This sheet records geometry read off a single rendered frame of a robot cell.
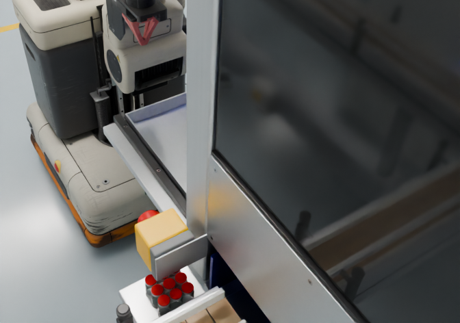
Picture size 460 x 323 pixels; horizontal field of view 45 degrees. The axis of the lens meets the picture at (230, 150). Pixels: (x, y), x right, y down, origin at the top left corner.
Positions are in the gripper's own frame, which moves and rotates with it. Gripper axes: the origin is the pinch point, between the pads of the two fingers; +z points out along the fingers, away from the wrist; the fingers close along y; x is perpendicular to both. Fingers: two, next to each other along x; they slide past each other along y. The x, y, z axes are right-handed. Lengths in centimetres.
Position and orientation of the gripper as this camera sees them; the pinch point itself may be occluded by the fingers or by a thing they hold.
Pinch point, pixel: (143, 41)
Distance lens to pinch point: 118.4
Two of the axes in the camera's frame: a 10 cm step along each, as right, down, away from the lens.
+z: -0.5, 7.2, 6.9
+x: 8.3, -3.5, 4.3
